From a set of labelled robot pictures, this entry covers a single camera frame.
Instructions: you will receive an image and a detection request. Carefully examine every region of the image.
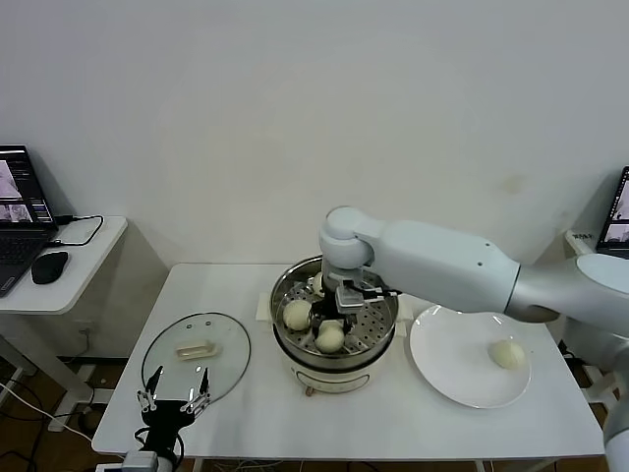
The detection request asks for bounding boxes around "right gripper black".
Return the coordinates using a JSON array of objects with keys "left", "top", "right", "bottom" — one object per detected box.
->
[{"left": 307, "top": 299, "right": 361, "bottom": 346}]

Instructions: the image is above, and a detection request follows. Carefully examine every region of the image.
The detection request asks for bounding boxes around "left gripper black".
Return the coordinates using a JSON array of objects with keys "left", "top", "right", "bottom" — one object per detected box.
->
[{"left": 136, "top": 364, "right": 212, "bottom": 452}]

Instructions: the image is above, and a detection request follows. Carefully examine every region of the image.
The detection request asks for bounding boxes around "glass lid cream handle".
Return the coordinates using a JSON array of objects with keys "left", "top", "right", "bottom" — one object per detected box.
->
[{"left": 141, "top": 312, "right": 253, "bottom": 412}]

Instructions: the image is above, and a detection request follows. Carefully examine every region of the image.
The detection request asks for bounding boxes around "steel perforated steamer basket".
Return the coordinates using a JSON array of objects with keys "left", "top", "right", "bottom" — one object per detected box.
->
[{"left": 269, "top": 254, "right": 399, "bottom": 368}]

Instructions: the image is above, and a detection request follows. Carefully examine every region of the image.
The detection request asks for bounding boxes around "cream electric cooker base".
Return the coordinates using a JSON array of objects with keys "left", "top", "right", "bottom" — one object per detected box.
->
[{"left": 255, "top": 289, "right": 413, "bottom": 397}]

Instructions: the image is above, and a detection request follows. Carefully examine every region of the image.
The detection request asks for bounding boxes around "white round plate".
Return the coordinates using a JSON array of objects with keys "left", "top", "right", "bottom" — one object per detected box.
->
[{"left": 409, "top": 303, "right": 533, "bottom": 409}]

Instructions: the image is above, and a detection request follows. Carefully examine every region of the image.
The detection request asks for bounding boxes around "white side table rounded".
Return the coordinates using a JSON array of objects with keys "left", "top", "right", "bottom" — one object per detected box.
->
[{"left": 0, "top": 214, "right": 171, "bottom": 434}]

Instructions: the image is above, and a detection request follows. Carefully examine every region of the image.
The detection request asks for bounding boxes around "black computer mouse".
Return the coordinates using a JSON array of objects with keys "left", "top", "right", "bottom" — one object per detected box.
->
[{"left": 30, "top": 250, "right": 71, "bottom": 286}]

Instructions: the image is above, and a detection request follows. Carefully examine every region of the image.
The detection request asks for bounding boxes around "black laptop wide screen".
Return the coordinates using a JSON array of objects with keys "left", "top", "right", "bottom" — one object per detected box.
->
[{"left": 0, "top": 144, "right": 60, "bottom": 300}]

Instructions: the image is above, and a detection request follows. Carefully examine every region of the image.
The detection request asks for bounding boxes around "black laptop narrow view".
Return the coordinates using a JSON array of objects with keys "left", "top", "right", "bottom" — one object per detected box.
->
[{"left": 595, "top": 165, "right": 629, "bottom": 257}]

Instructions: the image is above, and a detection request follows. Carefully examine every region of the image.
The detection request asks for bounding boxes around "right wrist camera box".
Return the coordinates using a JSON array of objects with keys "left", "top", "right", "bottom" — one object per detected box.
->
[{"left": 335, "top": 286, "right": 366, "bottom": 315}]

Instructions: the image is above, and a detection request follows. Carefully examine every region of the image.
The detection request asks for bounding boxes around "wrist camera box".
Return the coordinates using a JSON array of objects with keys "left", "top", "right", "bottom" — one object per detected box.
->
[
  {"left": 335, "top": 286, "right": 366, "bottom": 315},
  {"left": 122, "top": 450, "right": 159, "bottom": 472}
]

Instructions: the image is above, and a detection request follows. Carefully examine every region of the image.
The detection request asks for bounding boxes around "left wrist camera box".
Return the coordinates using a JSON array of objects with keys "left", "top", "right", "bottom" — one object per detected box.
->
[{"left": 122, "top": 450, "right": 159, "bottom": 472}]

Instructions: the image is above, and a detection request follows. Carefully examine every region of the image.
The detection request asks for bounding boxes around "white floor cable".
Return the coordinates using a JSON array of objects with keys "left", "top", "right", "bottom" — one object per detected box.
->
[{"left": 0, "top": 381, "right": 94, "bottom": 442}]

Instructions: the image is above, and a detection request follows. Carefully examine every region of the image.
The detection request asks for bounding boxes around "black laptop charger cable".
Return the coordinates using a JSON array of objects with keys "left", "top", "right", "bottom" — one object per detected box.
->
[{"left": 51, "top": 213, "right": 105, "bottom": 247}]

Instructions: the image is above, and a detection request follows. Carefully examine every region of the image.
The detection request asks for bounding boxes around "black cable with adapter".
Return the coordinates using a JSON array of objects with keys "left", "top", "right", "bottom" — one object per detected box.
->
[{"left": 558, "top": 319, "right": 591, "bottom": 365}]

